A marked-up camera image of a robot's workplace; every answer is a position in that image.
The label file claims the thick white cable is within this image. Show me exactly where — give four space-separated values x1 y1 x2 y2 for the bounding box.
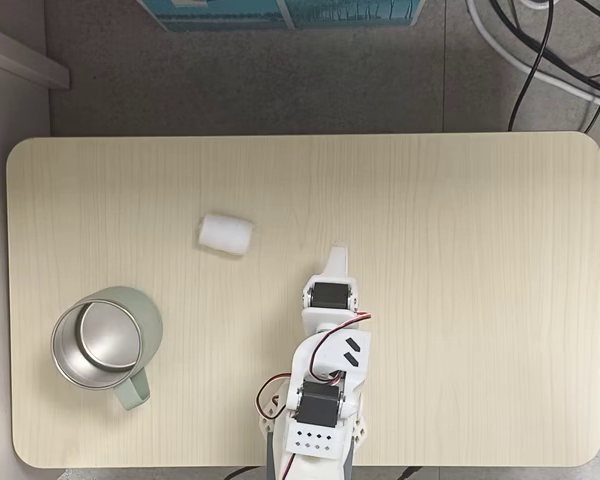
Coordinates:
465 0 600 101

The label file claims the red black servo wire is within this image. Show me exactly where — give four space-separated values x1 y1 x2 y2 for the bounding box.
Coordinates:
255 373 292 422
308 311 374 387

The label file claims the white gauze dressing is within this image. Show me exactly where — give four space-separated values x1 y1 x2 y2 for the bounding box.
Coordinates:
196 213 256 260

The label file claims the pale green steel mug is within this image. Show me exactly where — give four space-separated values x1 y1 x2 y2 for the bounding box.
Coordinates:
50 285 165 412

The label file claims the white shelf board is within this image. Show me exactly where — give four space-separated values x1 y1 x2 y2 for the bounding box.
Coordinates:
0 21 72 92

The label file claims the blue printed box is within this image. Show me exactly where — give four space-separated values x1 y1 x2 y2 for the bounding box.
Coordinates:
136 0 427 33

